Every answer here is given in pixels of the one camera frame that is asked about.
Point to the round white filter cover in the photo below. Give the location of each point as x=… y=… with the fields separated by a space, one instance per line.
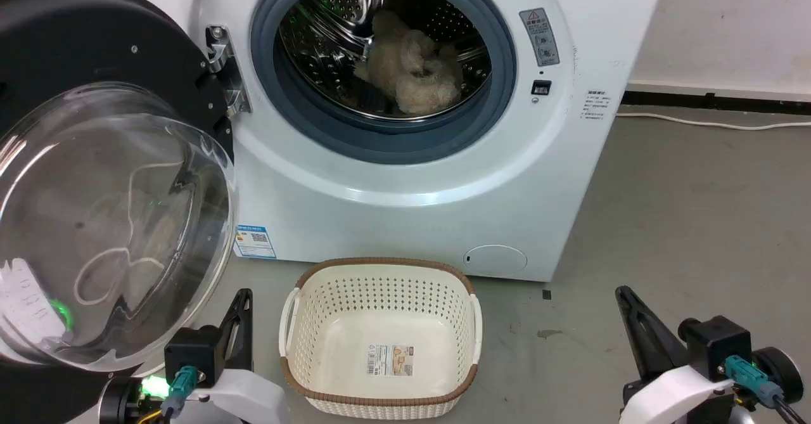
x=495 y=261

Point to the grey warning sticker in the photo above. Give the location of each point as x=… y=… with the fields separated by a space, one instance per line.
x=540 y=37

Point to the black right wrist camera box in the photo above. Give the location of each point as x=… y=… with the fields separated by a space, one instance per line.
x=716 y=345

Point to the paper product label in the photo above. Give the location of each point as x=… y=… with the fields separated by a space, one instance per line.
x=389 y=359

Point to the beige fluffy garment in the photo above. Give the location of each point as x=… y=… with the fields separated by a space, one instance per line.
x=412 y=69

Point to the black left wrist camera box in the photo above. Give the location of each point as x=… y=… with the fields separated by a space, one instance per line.
x=193 y=354

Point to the perforated steel washer drum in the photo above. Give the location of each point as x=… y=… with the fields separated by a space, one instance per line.
x=317 y=44

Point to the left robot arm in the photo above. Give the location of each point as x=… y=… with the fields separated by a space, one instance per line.
x=123 y=402

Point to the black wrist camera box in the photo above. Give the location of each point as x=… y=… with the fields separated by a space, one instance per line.
x=716 y=345
x=193 y=354

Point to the black round glass washer door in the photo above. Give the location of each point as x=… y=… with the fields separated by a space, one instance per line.
x=76 y=37

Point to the small printed text sticker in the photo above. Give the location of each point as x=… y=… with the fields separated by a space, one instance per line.
x=597 y=104

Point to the chrome door hinge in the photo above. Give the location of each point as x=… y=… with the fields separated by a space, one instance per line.
x=220 y=56

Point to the black baseboard strip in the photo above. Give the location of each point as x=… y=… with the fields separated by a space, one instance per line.
x=728 y=102

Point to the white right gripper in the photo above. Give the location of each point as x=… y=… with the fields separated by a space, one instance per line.
x=681 y=398

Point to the cream perforated laundry basket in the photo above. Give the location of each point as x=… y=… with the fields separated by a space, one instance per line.
x=329 y=360

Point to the black door latch slot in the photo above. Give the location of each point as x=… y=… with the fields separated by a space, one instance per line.
x=541 y=87

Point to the white front-load washing machine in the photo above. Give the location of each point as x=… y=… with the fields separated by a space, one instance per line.
x=380 y=221

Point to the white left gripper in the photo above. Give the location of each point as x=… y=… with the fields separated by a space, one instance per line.
x=244 y=402

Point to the blue energy label sticker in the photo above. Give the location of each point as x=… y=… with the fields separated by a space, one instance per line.
x=255 y=241

